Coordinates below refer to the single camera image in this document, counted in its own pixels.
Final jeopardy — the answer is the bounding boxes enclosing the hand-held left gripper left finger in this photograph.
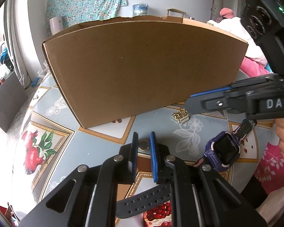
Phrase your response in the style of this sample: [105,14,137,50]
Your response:
[18,132,139,227]

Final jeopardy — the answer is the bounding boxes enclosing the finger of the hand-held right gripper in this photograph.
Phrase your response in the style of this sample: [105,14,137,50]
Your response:
[228,74,283,91]
[185,90,251,114]

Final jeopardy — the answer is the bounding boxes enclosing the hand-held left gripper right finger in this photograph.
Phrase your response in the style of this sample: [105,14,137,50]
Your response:
[150,131,268,227]

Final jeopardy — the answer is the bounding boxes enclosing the gold ring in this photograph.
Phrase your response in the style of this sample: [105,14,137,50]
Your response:
[138,140,150,151]

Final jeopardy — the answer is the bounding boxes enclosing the gold crown hair comb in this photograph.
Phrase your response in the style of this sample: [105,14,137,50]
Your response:
[172,109,190,124]

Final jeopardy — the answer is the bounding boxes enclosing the purple smartwatch with black strap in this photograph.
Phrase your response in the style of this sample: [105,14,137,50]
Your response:
[116,118,257,219]

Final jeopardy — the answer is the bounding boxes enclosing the brown cardboard box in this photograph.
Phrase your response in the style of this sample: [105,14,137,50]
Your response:
[42,15,249,129]

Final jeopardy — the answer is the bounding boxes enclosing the fruit print tablecloth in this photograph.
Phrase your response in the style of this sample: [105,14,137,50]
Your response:
[13,70,278,227]

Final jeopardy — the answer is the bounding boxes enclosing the black garment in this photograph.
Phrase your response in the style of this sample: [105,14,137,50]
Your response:
[239,177,268,209]

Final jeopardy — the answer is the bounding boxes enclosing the blue water bottle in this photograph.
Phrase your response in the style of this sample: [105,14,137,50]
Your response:
[132,3,149,17]

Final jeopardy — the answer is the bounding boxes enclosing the person's beige trousers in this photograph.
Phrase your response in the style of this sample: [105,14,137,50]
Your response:
[256,194,284,223]

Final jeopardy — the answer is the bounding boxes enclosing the grey board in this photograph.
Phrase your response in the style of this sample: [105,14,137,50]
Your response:
[0,71,29,133]

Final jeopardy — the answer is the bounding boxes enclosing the pale pink roll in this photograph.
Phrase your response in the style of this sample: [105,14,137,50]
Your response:
[49,15,65,36]

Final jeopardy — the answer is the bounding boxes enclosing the teal floral cloth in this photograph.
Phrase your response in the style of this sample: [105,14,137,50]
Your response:
[45,0,128,32]

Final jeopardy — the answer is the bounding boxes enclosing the pile of colourful clothes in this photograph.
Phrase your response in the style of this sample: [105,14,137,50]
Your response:
[0,41,15,88]

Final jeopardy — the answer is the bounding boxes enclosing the grey curtain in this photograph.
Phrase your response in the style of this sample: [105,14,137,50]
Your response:
[5,0,31,88]

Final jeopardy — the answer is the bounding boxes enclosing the gold metal handle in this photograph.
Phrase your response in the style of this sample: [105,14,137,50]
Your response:
[166,8,186,18]

